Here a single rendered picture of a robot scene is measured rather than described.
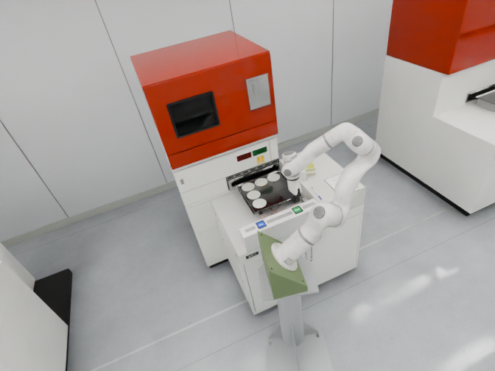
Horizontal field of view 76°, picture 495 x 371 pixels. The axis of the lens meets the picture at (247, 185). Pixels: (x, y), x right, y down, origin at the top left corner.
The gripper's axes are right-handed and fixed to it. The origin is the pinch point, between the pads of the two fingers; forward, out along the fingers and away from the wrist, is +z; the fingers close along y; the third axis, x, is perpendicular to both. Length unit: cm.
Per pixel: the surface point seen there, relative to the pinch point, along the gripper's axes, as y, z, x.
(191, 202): -61, 8, -61
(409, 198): -66, 95, 152
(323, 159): -40, 2, 44
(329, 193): -5.1, 9.0, 26.1
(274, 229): 1.5, 14.2, -19.4
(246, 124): -45, -42, -8
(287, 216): -0.9, 10.4, -8.0
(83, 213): -221, 52, -179
